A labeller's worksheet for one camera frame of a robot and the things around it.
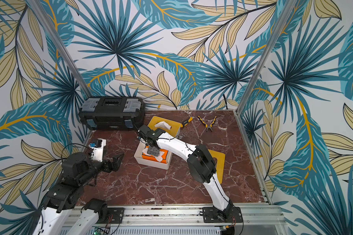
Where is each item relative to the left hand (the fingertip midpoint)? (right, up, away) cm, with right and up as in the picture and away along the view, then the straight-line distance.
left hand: (115, 154), depth 69 cm
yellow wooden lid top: (+28, +13, +32) cm, 45 cm away
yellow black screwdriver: (+35, +15, +41) cm, 56 cm away
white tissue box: (+31, +10, +37) cm, 49 cm away
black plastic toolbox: (-13, +22, +26) cm, 36 cm away
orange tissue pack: (+21, -5, +16) cm, 27 cm away
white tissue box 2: (+7, -4, +16) cm, 18 cm away
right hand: (+18, +4, +22) cm, 28 cm away
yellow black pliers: (+51, +14, +41) cm, 67 cm away
